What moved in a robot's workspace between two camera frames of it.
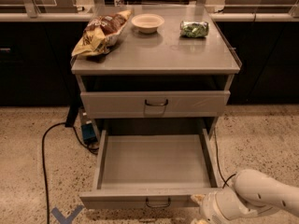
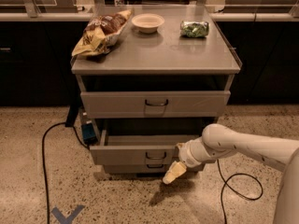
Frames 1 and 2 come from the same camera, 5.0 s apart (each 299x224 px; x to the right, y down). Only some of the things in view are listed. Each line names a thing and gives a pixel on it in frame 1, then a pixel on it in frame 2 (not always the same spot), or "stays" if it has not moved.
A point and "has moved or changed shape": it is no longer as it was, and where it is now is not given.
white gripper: (211, 209) → (186, 154)
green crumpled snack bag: (194, 29) stays
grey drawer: (151, 168) has moved or changed shape
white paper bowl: (148, 23) stays
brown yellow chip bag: (99, 34) stays
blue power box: (88, 133) stays
